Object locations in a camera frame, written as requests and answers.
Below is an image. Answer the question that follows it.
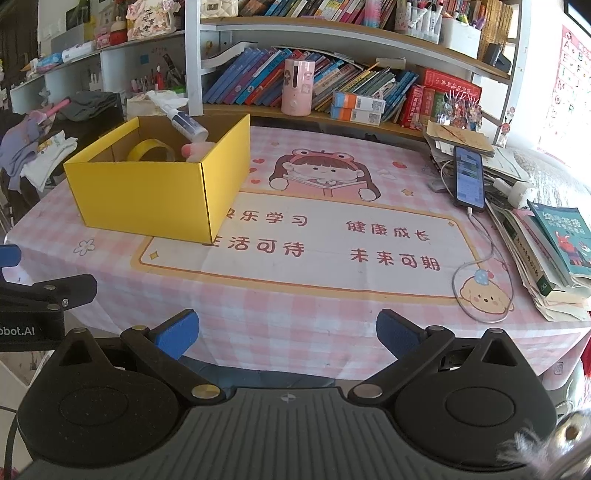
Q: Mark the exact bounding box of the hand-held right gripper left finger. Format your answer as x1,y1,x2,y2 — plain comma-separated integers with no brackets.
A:
53,310,222,400

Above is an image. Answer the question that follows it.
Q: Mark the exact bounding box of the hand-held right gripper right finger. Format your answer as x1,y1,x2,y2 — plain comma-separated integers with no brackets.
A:
348,309,527,400

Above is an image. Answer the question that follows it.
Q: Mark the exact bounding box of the yellow cardboard box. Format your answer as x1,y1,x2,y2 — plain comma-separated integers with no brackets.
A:
63,114,251,244

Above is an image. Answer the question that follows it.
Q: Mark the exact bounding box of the yellow tape roll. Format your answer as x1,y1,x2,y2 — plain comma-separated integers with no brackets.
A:
127,138,175,162

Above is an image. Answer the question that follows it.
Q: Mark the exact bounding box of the white spray bottle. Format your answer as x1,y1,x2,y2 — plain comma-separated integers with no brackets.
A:
163,105,209,143

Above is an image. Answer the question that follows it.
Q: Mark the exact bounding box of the pink printed table mat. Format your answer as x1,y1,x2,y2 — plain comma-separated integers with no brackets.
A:
4,124,591,384

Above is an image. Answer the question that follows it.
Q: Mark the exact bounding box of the white printed shirt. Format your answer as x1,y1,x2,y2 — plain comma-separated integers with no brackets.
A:
21,130,79,192

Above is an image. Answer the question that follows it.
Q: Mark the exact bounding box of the purple cloth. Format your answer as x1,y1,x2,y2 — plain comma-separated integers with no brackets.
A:
0,113,47,192

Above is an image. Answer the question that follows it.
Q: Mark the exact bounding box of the stack of large books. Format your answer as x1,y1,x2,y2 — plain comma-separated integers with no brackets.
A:
485,203,591,321

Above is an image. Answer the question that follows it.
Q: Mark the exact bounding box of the dark grey cloth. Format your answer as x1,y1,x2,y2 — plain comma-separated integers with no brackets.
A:
62,91,118,121

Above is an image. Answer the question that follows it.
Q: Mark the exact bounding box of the smartphone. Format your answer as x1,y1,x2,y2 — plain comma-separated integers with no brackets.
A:
454,145,486,210

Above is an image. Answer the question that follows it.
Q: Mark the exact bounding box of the fluffy grey cloth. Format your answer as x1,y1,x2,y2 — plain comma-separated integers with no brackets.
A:
496,408,591,480

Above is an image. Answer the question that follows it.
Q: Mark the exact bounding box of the white plug adapter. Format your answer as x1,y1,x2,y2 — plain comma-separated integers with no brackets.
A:
493,178,534,208

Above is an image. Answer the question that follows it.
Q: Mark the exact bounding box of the teal children's book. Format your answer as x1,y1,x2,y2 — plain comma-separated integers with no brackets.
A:
526,199,591,278

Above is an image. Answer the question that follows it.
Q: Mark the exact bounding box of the white side shelf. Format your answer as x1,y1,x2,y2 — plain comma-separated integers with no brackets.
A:
9,30,188,116

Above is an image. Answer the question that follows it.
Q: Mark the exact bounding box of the stack of papers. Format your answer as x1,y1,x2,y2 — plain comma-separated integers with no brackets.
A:
427,134,532,185

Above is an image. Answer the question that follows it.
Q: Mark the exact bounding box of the brown paper envelope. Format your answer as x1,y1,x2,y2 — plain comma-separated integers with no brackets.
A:
425,120,495,155

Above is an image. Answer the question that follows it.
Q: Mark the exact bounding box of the white quilt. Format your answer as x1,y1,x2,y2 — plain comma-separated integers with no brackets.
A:
494,148,591,217

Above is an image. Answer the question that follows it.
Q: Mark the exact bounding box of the orange and white box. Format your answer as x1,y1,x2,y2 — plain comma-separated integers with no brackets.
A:
332,91,386,113
330,105,383,126

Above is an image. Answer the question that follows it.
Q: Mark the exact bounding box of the red thick dictionary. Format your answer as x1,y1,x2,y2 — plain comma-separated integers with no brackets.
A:
399,84,426,129
418,88,437,127

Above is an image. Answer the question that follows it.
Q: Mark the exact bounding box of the cluster of small bottles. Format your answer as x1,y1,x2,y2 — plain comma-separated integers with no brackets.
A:
129,65,185,90

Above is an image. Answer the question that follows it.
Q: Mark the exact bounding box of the colourful acrylic figure stand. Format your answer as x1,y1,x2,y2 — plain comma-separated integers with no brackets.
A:
436,90,483,132

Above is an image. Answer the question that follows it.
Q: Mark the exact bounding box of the red flat book box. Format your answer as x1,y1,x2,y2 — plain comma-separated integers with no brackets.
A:
422,68,483,95

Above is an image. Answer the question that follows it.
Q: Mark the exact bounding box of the white bookshelf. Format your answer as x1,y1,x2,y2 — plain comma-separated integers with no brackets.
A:
185,0,525,144

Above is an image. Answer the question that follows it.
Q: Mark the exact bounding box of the row of slanted children's books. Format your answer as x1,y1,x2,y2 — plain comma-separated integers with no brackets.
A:
203,45,419,125

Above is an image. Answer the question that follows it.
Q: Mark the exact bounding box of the pink humidifier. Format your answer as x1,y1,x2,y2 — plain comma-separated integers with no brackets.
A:
281,58,316,116

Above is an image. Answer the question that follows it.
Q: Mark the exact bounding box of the black small device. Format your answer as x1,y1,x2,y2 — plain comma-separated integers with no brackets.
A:
487,42,513,75

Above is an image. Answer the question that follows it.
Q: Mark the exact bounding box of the white pen holder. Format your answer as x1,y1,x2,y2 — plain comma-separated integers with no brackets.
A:
438,16,482,54

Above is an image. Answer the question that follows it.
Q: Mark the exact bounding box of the clear marker holder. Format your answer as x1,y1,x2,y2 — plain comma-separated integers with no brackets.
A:
406,4,441,44

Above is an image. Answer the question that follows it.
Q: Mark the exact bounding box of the white quilted handbag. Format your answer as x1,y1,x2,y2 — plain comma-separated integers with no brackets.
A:
199,0,240,19

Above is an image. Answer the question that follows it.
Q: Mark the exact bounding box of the row of upright colourful books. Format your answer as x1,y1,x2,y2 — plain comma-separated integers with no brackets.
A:
238,0,398,24

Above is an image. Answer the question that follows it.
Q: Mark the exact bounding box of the white charging cable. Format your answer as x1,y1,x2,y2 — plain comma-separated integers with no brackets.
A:
451,208,517,324

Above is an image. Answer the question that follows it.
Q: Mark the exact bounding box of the alphabet wall poster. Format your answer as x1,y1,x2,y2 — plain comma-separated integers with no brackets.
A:
538,25,591,158

